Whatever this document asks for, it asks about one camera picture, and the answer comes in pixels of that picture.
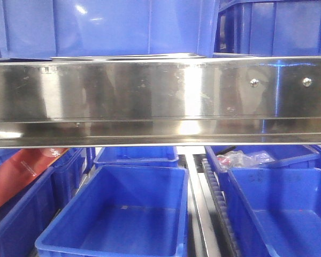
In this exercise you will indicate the blue bin front centre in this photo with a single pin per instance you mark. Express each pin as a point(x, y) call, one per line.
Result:
point(123, 211)

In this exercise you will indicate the blue crate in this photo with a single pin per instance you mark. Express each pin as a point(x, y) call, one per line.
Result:
point(269, 28)
point(45, 29)

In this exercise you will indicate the blue bin front left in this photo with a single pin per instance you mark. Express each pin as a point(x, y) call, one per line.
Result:
point(24, 218)

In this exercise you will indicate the red cardboard package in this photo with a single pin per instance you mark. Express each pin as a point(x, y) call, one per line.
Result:
point(23, 168)

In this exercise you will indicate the silver metal tray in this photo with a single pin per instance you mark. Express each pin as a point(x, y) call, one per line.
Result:
point(128, 57)

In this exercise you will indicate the roller conveyor track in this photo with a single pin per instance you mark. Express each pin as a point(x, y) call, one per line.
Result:
point(221, 210)

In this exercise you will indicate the stainless steel shelf rail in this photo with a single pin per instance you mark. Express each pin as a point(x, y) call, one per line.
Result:
point(184, 101)

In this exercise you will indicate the blue bin back left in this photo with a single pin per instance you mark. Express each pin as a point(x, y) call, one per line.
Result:
point(68, 170)

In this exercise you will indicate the blue bin back right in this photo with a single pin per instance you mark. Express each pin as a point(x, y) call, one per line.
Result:
point(286, 156)

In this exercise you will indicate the blue bin front right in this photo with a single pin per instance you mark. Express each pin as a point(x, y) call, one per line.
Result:
point(276, 212)

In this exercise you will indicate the blue bin back centre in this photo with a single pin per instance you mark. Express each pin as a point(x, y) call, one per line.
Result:
point(155, 156)

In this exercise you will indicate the upper blue crate right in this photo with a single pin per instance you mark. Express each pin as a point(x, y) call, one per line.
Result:
point(269, 28)

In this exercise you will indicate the upper blue crate centre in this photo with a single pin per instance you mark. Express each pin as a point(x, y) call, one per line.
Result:
point(45, 29)

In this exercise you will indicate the clear plastic bag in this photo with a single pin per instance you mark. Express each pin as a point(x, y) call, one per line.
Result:
point(240, 159)

